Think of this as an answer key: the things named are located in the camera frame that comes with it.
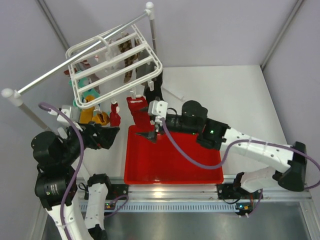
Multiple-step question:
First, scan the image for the aluminium rail base frame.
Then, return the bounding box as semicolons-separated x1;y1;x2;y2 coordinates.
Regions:
39;174;313;213

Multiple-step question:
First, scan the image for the white sock with red trim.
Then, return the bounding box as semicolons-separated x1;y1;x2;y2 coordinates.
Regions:
94;49;120;74

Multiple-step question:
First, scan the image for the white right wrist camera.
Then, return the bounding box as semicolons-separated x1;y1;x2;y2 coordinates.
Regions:
147;100;168;126

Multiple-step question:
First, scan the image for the black sock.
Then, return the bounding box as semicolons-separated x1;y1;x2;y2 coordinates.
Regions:
153;71;164;101
143;85;156;105

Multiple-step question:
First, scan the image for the metal and white drying rack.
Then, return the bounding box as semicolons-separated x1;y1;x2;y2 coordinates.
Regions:
1;1;187;178

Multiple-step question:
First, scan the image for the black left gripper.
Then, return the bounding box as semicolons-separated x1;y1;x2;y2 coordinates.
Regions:
59;119;119;164

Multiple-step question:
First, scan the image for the brown argyle sock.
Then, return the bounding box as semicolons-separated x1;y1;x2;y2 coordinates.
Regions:
118;38;140;84

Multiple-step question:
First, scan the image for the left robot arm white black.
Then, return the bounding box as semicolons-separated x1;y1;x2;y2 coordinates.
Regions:
31;122;120;240

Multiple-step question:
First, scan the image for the brown white striped sock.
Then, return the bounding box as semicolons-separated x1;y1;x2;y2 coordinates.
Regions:
63;58;101;86

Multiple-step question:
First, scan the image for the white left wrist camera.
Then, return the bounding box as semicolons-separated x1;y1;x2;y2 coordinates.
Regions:
57;105;81;126

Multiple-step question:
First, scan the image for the white plastic sock hanger frame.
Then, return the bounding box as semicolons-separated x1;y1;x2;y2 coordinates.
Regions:
65;24;163;109

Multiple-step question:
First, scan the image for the grey sock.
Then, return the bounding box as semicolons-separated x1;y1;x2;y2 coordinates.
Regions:
135;61;155;79

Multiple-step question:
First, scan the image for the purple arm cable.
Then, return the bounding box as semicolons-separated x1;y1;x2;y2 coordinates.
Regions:
38;102;128;240
161;118;320;218

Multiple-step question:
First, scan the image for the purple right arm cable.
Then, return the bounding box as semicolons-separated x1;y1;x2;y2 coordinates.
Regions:
161;118;320;218

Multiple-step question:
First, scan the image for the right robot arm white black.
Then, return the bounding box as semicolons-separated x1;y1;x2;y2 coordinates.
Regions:
139;100;307;199

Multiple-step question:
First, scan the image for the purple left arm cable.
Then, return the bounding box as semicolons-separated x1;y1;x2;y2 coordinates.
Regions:
38;102;128;240

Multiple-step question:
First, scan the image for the mustard yellow sock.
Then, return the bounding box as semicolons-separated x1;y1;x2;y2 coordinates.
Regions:
79;106;95;124
92;112;110;126

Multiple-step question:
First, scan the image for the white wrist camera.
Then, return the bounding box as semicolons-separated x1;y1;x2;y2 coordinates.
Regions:
147;100;168;126
57;105;81;126

